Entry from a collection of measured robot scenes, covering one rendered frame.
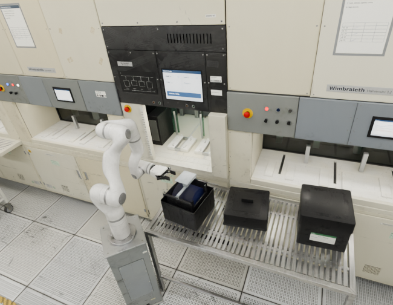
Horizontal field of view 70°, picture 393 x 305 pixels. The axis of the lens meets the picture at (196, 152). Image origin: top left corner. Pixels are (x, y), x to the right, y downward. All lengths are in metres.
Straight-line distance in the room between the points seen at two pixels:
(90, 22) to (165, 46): 0.58
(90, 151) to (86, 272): 1.12
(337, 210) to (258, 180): 0.61
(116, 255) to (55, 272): 1.19
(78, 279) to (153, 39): 2.15
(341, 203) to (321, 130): 0.44
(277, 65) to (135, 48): 0.94
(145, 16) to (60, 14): 0.69
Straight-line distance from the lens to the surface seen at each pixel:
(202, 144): 2.50
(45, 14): 2.48
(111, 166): 1.72
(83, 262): 3.04
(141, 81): 2.10
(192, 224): 1.92
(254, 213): 1.92
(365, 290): 2.81
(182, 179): 1.85
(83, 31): 2.28
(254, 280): 2.64
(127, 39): 2.05
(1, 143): 3.74
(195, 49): 1.82
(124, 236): 1.99
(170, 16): 1.85
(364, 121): 1.82
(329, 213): 1.79
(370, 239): 2.42
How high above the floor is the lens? 2.25
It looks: 34 degrees down
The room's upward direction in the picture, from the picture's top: 6 degrees counter-clockwise
